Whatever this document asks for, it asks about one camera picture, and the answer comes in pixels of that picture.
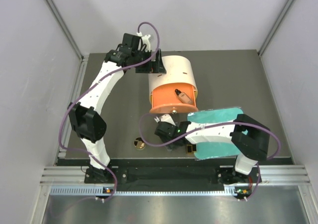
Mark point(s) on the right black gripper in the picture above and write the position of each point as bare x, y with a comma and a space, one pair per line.
172, 146

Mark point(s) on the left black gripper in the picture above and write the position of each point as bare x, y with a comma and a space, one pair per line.
159, 67

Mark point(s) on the white drawer organizer shell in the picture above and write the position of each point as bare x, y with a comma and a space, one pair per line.
178, 70

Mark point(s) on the gold black eyeshadow palette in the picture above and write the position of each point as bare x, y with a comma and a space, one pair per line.
191, 149

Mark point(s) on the orange top drawer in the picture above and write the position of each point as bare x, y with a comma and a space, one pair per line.
164, 99

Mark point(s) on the foundation bottle black pump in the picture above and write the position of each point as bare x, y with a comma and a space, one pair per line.
183, 97

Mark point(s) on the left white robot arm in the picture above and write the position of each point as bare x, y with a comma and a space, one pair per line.
85, 114

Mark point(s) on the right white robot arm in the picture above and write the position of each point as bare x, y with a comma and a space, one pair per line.
249, 136

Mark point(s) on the round gold compact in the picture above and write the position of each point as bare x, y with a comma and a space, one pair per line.
139, 144

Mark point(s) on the teal plastic package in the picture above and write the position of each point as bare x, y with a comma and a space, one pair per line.
210, 150

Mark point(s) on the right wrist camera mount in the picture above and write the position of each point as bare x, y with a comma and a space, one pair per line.
165, 118

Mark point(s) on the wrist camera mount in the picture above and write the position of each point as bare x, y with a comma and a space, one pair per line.
145, 43
165, 118

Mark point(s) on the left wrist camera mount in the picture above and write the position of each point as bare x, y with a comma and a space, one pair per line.
145, 43

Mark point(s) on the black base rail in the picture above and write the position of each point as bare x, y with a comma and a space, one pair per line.
169, 175

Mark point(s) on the white cable duct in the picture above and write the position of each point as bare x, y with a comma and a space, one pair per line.
106, 191

